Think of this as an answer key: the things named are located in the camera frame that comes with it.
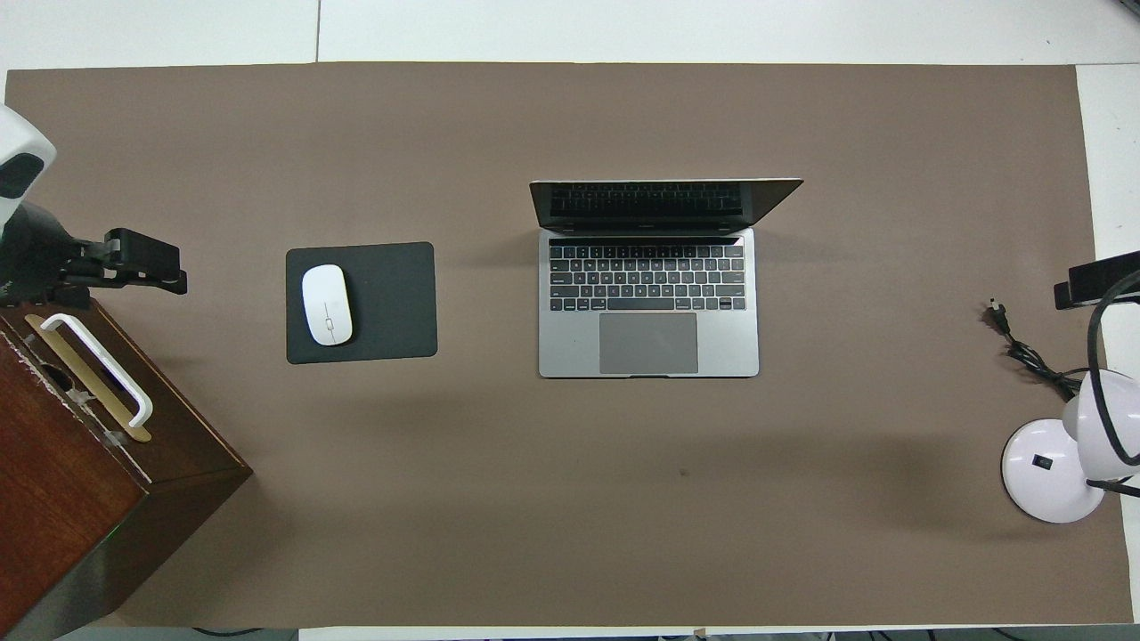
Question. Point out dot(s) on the silver grey laptop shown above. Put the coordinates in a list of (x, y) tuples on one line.
[(650, 338)]

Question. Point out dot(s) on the white computer mouse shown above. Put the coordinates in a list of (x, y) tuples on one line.
[(327, 304)]

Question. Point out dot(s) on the dark brown wooden box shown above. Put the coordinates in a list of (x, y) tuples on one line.
[(71, 499)]

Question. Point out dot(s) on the brown table mat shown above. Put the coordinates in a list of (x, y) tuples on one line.
[(534, 490)]

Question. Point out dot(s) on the white desk lamp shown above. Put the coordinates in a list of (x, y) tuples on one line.
[(1042, 472)]

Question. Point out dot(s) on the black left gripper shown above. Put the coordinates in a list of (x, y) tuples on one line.
[(36, 258)]

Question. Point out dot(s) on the black mouse pad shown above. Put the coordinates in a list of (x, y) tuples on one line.
[(392, 303)]

